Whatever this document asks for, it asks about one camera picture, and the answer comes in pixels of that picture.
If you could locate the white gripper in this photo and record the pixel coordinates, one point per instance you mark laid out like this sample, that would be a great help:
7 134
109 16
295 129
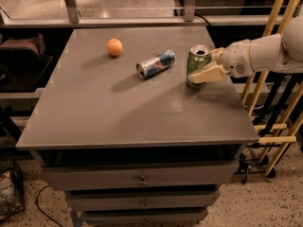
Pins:
236 60

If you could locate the black wire basket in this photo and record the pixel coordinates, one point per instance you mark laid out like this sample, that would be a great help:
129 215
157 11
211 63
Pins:
12 199

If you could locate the grey drawer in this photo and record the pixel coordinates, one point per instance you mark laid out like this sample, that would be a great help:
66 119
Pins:
143 200
141 175
145 217

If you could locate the dark chair at left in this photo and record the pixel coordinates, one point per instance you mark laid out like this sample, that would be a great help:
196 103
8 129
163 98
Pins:
24 66

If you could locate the middle grey drawer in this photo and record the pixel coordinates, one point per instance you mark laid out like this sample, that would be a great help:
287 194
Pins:
143 200

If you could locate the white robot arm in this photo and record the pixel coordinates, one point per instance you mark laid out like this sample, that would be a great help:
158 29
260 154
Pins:
280 53

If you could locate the green soda can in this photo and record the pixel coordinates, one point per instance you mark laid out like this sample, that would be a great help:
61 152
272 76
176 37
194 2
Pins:
198 57

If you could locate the metal window frame rail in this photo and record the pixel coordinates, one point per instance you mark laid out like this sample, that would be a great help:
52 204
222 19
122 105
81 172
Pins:
77 13

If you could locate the grey drawer cabinet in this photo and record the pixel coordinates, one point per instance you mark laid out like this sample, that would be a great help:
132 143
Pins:
96 110

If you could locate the blue silver energy drink can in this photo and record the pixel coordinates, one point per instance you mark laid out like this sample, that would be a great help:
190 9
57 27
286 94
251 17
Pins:
148 68

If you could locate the bottom grey drawer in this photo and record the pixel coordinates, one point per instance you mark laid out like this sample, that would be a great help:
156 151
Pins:
145 217

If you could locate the orange fruit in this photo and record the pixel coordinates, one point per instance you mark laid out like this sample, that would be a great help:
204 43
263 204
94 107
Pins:
114 47

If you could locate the top grey drawer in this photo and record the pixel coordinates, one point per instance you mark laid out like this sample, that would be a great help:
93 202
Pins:
141 175

